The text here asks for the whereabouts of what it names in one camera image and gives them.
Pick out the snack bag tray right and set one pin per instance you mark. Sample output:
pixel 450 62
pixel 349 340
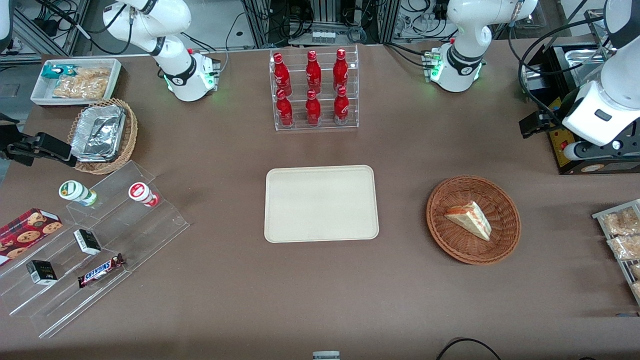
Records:
pixel 621 270

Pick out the red cola bottle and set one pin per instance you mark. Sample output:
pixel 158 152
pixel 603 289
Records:
pixel 284 111
pixel 313 110
pixel 341 107
pixel 281 75
pixel 340 70
pixel 313 72

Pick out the beige plastic tray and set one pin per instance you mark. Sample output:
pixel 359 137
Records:
pixel 320 205

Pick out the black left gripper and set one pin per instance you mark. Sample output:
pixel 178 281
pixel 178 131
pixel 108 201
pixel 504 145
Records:
pixel 566 106

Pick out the stack of foil containers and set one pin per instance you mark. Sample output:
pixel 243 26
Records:
pixel 97 132

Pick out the aluminium frame stand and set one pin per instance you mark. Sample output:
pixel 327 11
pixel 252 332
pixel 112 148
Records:
pixel 45 30

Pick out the clear acrylic stepped shelf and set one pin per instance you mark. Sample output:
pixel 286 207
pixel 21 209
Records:
pixel 60 305
pixel 150 230

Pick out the brown wicker basket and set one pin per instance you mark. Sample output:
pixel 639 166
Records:
pixel 505 220

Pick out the red lid yogurt cup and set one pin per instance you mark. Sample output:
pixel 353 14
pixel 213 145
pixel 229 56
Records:
pixel 140 192

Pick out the small black box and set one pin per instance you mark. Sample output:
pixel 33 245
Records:
pixel 87 242
pixel 41 272

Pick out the white power strip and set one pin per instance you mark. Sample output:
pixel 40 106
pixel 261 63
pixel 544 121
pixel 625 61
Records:
pixel 422 21

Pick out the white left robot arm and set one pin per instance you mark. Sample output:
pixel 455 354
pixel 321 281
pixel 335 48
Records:
pixel 465 55

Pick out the aluminium frame rack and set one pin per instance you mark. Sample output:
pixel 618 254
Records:
pixel 325 15

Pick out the clear bag of crackers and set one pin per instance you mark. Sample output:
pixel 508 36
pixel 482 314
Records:
pixel 95 72
pixel 80 89

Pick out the green lid yogurt cup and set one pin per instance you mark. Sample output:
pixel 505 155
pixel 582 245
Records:
pixel 75 191

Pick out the light wicker basket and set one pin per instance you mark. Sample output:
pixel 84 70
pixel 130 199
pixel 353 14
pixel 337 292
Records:
pixel 131 135

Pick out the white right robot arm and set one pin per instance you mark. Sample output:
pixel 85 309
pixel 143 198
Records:
pixel 172 70

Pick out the Snickers chocolate bar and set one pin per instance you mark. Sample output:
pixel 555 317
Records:
pixel 100 271

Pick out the triangular sandwich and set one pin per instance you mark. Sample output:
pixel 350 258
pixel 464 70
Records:
pixel 470 220

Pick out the metal pan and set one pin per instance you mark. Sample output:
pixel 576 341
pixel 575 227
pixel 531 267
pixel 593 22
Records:
pixel 582 57

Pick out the packaged bread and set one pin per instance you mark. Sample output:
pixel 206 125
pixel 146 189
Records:
pixel 636 271
pixel 637 290
pixel 622 222
pixel 627 247

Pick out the red tartan cookie box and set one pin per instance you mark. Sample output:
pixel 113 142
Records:
pixel 27 232

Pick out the black box appliance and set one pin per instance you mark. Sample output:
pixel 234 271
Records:
pixel 542 67

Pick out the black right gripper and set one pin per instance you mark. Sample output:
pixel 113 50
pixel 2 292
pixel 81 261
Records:
pixel 9 138

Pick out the clear acrylic bottle rack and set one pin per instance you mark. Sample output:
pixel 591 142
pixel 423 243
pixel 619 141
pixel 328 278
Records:
pixel 350 122

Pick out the white plastic bin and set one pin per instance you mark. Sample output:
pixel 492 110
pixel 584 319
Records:
pixel 40 95

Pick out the teal snack packet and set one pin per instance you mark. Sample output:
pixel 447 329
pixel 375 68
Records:
pixel 56 71

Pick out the small white object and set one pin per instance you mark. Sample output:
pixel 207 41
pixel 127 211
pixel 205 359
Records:
pixel 326 355

